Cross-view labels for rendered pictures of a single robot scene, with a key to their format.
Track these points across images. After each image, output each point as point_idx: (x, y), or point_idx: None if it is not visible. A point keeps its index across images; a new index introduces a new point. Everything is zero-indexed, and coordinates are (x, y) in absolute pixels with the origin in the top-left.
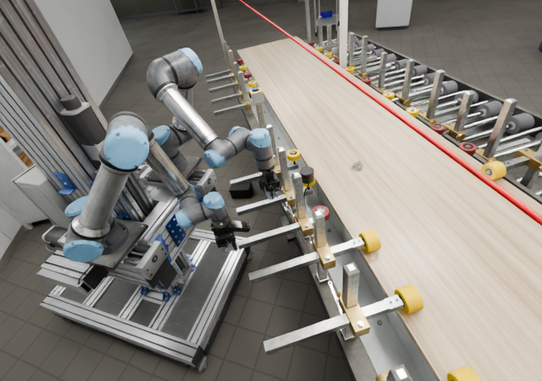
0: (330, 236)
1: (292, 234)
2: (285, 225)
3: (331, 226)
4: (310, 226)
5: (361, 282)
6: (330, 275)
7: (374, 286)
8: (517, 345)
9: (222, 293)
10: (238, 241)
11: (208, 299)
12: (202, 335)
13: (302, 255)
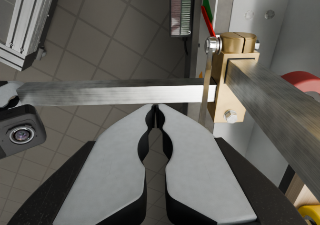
0: (261, 30)
1: (185, 26)
2: None
3: (282, 3)
4: (240, 117)
5: (247, 125)
6: (212, 133)
7: (258, 156)
8: None
9: None
10: (20, 93)
11: None
12: (27, 46)
13: (187, 76)
